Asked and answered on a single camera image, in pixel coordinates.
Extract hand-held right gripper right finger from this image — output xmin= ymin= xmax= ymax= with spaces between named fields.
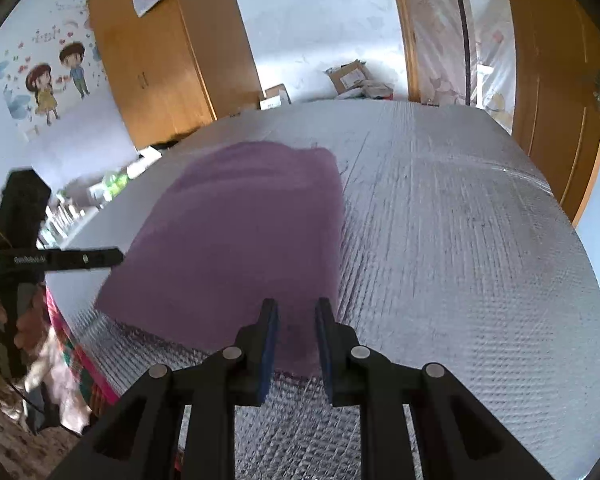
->
xmin=314 ymin=297 xmax=556 ymax=480

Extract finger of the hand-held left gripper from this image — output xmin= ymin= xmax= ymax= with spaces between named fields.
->
xmin=86 ymin=247 xmax=126 ymax=271

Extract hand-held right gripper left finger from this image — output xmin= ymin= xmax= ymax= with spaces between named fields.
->
xmin=47 ymin=298 xmax=280 ymax=480

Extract purple knit sweater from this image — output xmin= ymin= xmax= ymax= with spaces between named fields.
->
xmin=94 ymin=140 xmax=346 ymax=378

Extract green printed packets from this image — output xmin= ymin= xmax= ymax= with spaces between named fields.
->
xmin=87 ymin=170 xmax=131 ymax=201

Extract colourful patterned bed sheet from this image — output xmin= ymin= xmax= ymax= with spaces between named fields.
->
xmin=44 ymin=285 xmax=123 ymax=406

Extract wooden wardrobe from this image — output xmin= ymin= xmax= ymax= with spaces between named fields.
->
xmin=87 ymin=0 xmax=263 ymax=151

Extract person's floral clothing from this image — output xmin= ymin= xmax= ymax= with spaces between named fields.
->
xmin=0 ymin=360 xmax=81 ymax=480

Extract small white box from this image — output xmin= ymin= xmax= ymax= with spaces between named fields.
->
xmin=258 ymin=84 xmax=292 ymax=111

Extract grey parcel bag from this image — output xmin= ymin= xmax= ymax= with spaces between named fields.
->
xmin=347 ymin=79 xmax=396 ymax=102

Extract brown cardboard box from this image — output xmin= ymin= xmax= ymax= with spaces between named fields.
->
xmin=325 ymin=60 xmax=368 ymax=96

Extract translucent door curtain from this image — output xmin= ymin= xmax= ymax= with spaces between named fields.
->
xmin=400 ymin=0 xmax=518 ymax=133

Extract wooden door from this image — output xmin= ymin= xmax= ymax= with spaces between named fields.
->
xmin=500 ymin=0 xmax=600 ymax=226

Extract cartoon children wall poster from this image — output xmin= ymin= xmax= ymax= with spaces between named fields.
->
xmin=0 ymin=0 xmax=108 ymax=133

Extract wooden door frame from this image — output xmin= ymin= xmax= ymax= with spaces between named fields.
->
xmin=386 ymin=0 xmax=423 ymax=105

